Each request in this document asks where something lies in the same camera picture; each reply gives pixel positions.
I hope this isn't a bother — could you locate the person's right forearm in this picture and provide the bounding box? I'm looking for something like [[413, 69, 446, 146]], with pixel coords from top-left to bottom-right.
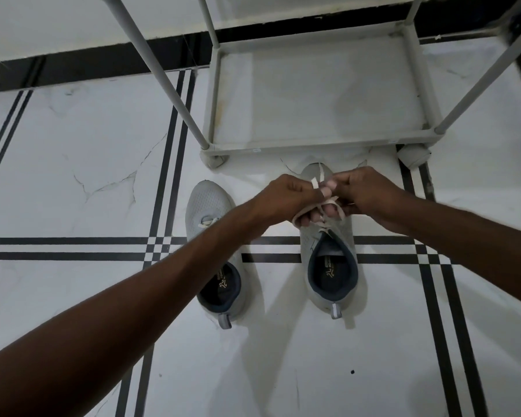
[[375, 196, 521, 301]]

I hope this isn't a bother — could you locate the person's left hand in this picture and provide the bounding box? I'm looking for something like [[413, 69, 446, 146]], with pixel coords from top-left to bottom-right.
[[248, 173, 334, 229]]

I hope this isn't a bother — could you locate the grey sneaker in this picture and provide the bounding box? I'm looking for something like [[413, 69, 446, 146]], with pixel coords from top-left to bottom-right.
[[299, 162, 358, 320], [185, 180, 264, 330]]

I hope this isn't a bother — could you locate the grey shoe rack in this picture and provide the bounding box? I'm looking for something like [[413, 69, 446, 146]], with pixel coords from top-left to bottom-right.
[[98, 0, 521, 171]]

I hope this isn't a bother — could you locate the person's right hand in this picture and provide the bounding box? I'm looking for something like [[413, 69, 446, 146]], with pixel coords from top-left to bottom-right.
[[323, 166, 412, 227]]

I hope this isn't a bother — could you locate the person's left forearm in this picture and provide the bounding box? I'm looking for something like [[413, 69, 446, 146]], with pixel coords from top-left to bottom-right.
[[0, 200, 271, 417]]

